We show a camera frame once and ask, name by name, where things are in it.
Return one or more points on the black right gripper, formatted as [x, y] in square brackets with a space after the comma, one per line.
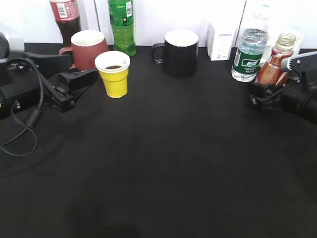
[294, 99]

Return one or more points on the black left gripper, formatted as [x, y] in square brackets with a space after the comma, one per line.
[19, 83]

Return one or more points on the brown coffee drink bottle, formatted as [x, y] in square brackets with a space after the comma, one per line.
[271, 72]

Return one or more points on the yellow paper cup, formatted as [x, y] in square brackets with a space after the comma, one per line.
[113, 67]

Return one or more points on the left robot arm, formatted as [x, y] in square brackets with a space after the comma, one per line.
[11, 47]

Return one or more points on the green sprite bottle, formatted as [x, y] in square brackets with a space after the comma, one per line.
[122, 23]

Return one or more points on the maroon ceramic mug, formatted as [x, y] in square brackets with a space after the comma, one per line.
[85, 47]

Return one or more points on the clear water bottle green label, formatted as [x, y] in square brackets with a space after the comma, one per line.
[249, 53]

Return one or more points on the white jug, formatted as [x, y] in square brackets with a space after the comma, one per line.
[276, 21]

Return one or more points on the cola bottle red label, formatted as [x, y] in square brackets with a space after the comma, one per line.
[67, 17]

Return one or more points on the small white carton box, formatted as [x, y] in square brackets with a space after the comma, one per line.
[219, 39]

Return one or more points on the black ceramic mug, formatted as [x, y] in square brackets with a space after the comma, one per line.
[178, 54]

